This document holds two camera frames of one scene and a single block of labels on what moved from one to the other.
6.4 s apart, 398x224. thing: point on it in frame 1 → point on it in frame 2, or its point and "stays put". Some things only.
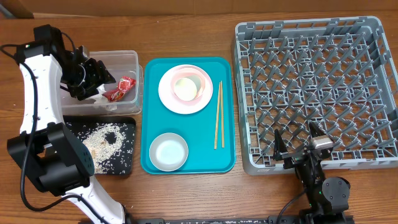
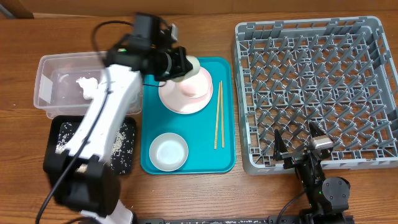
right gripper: (298, 157) stays put
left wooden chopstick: (215, 142) stays put
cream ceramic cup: (185, 89) → (194, 71)
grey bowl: (168, 152) stays put
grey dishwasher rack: (336, 73) stays put
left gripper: (101, 75) → (181, 65)
